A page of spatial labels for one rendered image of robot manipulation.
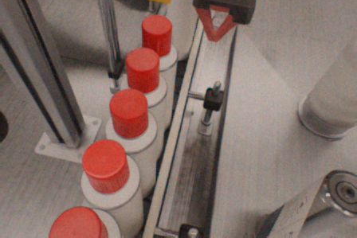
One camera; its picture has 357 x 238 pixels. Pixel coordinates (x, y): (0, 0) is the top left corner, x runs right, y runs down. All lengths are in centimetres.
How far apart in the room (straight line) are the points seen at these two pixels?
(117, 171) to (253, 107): 35
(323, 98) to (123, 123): 33
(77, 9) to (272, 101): 50
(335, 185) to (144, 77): 19
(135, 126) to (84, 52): 42
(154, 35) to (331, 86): 28
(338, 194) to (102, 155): 19
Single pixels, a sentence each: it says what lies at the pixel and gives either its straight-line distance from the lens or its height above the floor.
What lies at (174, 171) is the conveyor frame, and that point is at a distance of 44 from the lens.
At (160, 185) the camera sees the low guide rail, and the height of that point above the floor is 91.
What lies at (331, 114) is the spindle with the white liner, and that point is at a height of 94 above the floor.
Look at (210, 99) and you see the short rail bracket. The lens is 46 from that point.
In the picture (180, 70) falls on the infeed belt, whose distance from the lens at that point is 54.
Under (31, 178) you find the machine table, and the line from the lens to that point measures 52.
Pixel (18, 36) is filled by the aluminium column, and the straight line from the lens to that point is 32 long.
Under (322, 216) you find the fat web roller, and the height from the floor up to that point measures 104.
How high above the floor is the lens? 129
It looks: 55 degrees down
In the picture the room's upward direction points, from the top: 7 degrees clockwise
